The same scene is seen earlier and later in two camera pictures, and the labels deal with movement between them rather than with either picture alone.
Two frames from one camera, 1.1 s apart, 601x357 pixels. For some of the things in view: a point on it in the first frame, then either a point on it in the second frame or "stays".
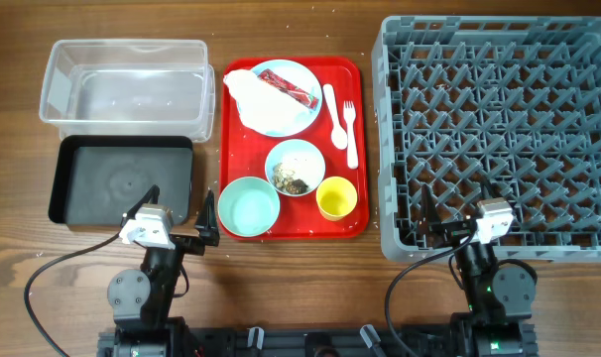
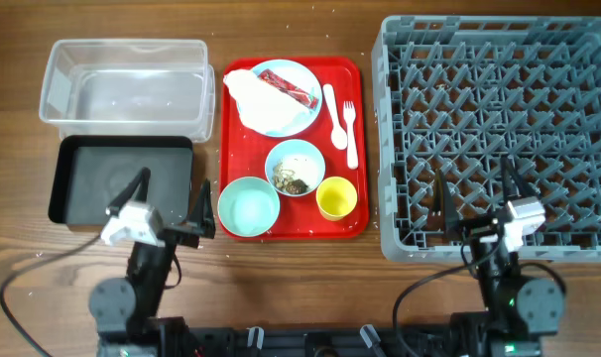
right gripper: x=447 y=231 → x=454 y=224
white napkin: x=263 y=106 stays
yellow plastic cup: x=336 y=197 stays
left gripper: x=205 y=227 → x=200 y=221
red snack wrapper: x=290 y=89 stays
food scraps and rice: x=285 y=179 stays
